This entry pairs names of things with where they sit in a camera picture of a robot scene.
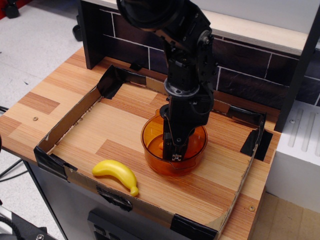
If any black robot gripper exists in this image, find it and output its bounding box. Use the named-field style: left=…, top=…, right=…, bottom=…
left=162, top=79, right=214, bottom=161

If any orange toy carrot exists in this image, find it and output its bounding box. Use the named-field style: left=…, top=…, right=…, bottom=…
left=158, top=141, right=164, bottom=150

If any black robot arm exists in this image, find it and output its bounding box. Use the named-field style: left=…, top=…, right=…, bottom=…
left=117, top=0, right=217, bottom=162

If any orange transparent plastic pot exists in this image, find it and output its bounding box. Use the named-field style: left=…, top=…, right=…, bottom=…
left=141, top=109, right=208, bottom=176

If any cardboard fence with black tape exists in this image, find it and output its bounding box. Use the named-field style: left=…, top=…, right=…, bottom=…
left=34, top=66, right=273, bottom=240

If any yellow toy banana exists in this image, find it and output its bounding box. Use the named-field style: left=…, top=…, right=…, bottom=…
left=91, top=159, right=139, bottom=197

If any dark brick backsplash panel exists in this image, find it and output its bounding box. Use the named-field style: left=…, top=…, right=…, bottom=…
left=76, top=0, right=320, bottom=133

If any white toy sink drainboard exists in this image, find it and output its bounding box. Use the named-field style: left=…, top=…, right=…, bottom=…
left=266, top=101, right=320, bottom=212

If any black chair caster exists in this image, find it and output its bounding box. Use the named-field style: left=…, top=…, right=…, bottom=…
left=72, top=15, right=83, bottom=42

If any black equipment bottom left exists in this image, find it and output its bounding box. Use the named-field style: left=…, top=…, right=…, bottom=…
left=0, top=202, right=52, bottom=240

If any black stand base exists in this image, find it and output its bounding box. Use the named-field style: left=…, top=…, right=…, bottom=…
left=0, top=0, right=20, bottom=19

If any black cable on floor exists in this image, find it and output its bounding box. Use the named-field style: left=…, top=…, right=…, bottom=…
left=0, top=105, right=25, bottom=182

